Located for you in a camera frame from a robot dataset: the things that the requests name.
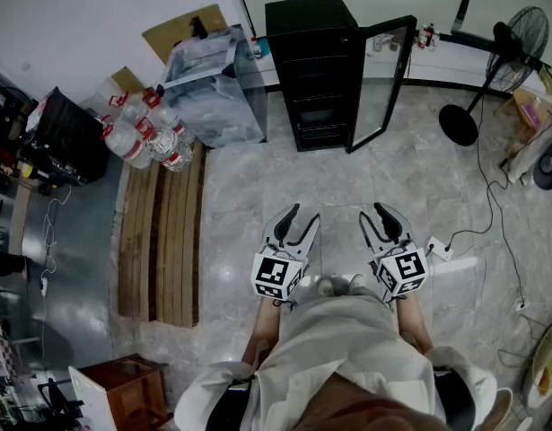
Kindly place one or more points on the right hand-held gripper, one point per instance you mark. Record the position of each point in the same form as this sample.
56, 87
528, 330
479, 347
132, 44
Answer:
403, 270

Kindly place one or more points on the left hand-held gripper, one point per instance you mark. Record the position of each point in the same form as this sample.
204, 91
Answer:
273, 274

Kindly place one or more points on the person's right forearm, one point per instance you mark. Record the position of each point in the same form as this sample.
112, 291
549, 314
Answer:
412, 323

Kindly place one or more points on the person's left forearm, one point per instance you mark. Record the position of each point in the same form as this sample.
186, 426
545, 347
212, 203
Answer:
264, 330

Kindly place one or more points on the black cabinet with glass door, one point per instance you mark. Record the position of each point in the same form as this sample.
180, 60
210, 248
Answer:
311, 52

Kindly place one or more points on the person's white shoe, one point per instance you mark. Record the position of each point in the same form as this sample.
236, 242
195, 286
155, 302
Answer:
325, 287
356, 283

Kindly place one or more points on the person's white shirt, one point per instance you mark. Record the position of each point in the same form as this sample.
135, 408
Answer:
343, 348

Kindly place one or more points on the wooden plank pallet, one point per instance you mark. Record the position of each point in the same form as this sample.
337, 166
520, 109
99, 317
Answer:
163, 236

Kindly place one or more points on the large red-capped water bottle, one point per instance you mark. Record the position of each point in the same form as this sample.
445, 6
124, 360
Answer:
125, 144
129, 106
170, 148
165, 112

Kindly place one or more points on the clear plastic bag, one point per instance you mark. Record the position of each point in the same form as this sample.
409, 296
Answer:
212, 92

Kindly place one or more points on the round black device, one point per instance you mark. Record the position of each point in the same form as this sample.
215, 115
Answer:
549, 164

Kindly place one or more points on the light wooden stool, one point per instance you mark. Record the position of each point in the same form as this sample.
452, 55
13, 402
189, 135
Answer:
527, 115

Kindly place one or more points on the teal container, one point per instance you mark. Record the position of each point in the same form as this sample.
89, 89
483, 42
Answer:
260, 48

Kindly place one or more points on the dark bottle with red cap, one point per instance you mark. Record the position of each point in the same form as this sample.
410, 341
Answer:
430, 36

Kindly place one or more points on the round plate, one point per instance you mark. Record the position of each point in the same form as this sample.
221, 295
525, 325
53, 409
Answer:
545, 366

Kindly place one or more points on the tan shoe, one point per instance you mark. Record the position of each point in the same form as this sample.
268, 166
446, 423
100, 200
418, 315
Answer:
500, 409

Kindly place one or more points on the black standing fan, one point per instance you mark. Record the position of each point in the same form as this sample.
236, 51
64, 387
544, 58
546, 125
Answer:
515, 47

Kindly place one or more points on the small cardboard sheet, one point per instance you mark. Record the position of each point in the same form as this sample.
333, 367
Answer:
127, 79

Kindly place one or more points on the large cardboard sheet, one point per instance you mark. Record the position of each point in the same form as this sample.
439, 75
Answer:
177, 32

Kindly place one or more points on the brown wooden stool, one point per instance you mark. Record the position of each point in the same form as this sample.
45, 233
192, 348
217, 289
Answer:
127, 393

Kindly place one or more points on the black equipment case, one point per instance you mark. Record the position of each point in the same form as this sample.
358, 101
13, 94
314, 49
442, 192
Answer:
71, 137

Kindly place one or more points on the small white power strip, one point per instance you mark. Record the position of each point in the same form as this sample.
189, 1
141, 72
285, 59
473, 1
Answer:
44, 286

